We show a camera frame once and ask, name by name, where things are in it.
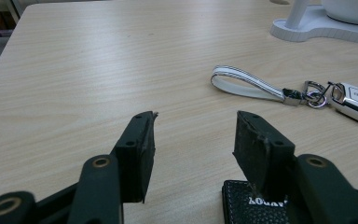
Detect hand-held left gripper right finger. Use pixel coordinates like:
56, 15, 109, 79
232, 110, 296, 198

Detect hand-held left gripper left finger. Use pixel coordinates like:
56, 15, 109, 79
111, 110, 158, 204

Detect black leather wallet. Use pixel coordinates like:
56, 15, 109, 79
221, 179, 358, 224

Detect white stand with hook pole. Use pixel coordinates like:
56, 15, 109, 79
269, 0, 358, 45

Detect white bowl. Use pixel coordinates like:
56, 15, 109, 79
320, 0, 358, 26

